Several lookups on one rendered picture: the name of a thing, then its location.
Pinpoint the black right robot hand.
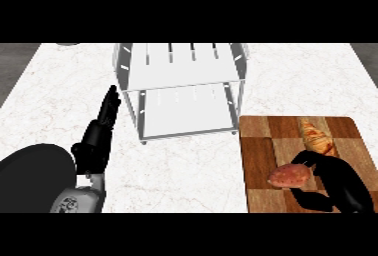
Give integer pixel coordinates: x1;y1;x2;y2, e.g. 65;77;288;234
288;150;376;214

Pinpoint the white tiered wire basket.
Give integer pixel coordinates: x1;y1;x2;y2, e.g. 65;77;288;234
112;43;251;146

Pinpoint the reddish sweet potato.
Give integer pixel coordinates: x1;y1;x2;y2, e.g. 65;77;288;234
267;163;313;189

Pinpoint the checkered wooden cutting board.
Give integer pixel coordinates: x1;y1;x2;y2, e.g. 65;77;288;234
237;115;378;214

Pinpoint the black round pan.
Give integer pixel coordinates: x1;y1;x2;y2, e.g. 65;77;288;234
0;143;78;214

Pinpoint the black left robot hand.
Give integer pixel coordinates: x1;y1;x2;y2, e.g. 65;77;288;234
69;85;122;175

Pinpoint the golden croissant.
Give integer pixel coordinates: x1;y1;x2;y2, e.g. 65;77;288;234
298;118;339;158

